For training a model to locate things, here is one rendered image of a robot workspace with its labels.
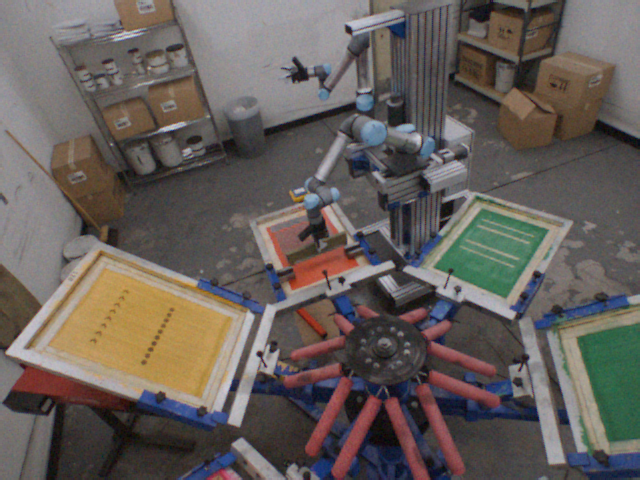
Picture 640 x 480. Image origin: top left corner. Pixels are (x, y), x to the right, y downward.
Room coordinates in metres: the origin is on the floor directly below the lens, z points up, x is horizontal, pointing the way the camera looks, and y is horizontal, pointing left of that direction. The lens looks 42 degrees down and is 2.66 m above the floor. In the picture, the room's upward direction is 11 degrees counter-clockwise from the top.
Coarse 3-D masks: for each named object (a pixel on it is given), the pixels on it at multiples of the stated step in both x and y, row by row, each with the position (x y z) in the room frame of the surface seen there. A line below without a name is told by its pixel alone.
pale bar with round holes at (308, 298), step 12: (384, 264) 1.53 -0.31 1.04; (348, 276) 1.49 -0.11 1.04; (360, 276) 1.48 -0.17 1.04; (372, 276) 1.47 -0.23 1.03; (384, 276) 1.49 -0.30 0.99; (324, 288) 1.44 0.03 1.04; (288, 300) 1.41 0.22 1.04; (300, 300) 1.39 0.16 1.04; (312, 300) 1.41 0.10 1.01; (276, 312) 1.35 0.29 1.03; (288, 312) 1.37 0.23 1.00
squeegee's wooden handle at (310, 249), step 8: (344, 232) 1.73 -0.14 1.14; (328, 240) 1.70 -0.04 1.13; (336, 240) 1.71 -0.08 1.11; (344, 240) 1.72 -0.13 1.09; (304, 248) 1.67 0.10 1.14; (312, 248) 1.68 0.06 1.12; (328, 248) 1.70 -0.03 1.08; (288, 256) 1.64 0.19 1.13; (296, 256) 1.65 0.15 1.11; (304, 256) 1.66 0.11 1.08
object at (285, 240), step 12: (288, 228) 2.09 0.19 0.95; (276, 240) 1.99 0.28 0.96; (288, 240) 1.97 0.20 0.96; (276, 252) 1.88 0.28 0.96; (288, 264) 1.76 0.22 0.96; (300, 264) 1.74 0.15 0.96; (312, 264) 1.72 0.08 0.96; (300, 276) 1.64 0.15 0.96; (312, 276) 1.62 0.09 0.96; (324, 276) 1.61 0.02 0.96
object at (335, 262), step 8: (304, 224) 2.10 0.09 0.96; (328, 224) 2.05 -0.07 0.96; (336, 232) 1.96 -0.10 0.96; (312, 240) 1.93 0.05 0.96; (320, 256) 1.77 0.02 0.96; (328, 256) 1.76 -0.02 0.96; (336, 256) 1.75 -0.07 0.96; (344, 256) 1.73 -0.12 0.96; (320, 264) 1.71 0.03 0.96; (328, 264) 1.69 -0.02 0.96; (336, 264) 1.68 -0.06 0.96; (344, 264) 1.67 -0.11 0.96; (352, 264) 1.66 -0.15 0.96; (328, 272) 1.63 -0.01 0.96; (336, 272) 1.62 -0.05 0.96
